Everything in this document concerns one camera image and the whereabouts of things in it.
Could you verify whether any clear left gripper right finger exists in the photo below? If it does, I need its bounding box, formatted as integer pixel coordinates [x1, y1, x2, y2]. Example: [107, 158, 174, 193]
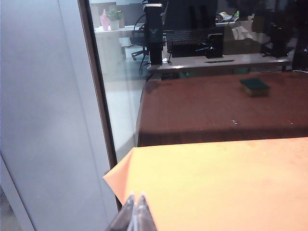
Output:
[132, 192, 158, 231]

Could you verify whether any clear left gripper left finger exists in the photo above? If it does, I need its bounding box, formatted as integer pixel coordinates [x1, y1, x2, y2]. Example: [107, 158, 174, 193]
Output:
[104, 192, 136, 231]

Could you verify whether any green and yellow sponge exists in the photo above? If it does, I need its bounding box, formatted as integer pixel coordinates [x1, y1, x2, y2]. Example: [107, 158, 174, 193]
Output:
[240, 77, 271, 98]

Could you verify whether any orange table mat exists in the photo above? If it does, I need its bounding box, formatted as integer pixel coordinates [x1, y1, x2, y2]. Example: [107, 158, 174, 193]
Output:
[103, 136, 308, 231]

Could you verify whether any large glass pane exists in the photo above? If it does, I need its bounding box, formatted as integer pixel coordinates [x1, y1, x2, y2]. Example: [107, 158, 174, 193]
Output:
[86, 0, 308, 167]

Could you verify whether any white office desk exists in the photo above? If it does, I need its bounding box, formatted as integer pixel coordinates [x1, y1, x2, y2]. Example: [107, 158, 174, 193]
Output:
[93, 25, 145, 64]

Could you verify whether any black office chair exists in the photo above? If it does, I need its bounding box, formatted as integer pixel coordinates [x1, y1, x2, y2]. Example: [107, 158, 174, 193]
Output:
[131, 23, 149, 61]

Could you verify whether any white robot platform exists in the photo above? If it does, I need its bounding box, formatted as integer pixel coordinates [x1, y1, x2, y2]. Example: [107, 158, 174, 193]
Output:
[146, 52, 291, 73]

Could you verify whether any pink bottle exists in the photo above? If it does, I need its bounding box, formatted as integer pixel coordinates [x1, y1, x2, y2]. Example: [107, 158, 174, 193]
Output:
[100, 9, 111, 31]

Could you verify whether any green plant in white pot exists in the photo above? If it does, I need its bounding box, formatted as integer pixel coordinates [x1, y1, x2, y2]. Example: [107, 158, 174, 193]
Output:
[105, 8, 125, 31]

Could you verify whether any brown window frame post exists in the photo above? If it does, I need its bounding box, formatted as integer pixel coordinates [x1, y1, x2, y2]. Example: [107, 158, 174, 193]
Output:
[77, 0, 124, 212]

